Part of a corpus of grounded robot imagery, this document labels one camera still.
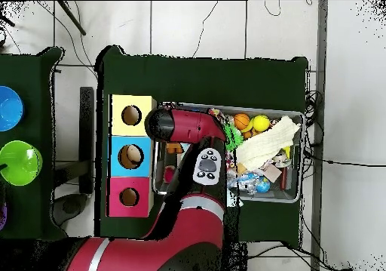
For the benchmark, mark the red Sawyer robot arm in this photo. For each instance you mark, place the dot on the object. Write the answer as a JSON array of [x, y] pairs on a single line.
[[187, 229]]

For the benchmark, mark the wooden box with three holes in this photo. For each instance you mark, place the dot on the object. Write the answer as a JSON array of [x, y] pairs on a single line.
[[145, 186]]

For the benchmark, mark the shallow clear mesh bin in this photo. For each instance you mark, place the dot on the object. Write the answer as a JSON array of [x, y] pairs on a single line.
[[289, 192]]

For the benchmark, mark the small orange toy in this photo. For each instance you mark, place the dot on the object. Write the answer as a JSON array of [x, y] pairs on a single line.
[[175, 148]]

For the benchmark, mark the green spiky ball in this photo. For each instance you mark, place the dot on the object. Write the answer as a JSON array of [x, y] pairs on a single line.
[[234, 139]]

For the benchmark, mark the orange toy basketball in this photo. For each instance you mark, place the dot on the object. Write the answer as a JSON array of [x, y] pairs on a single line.
[[242, 121]]

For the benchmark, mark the yellow smiley ball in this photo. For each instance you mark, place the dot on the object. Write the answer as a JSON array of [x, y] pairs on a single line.
[[261, 123]]

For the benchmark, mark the pale yellow cloth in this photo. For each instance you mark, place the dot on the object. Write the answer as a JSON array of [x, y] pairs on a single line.
[[265, 144]]

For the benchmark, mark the side table with green cloth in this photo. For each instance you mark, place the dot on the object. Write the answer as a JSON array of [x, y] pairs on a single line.
[[39, 102]]

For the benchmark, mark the green bowl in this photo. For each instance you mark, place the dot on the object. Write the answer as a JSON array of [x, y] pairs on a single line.
[[21, 162]]

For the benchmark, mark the blue bowl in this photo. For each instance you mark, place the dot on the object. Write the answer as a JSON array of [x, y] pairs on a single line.
[[9, 108]]

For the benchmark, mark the purple bowl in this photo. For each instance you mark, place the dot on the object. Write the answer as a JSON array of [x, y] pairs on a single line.
[[2, 215]]

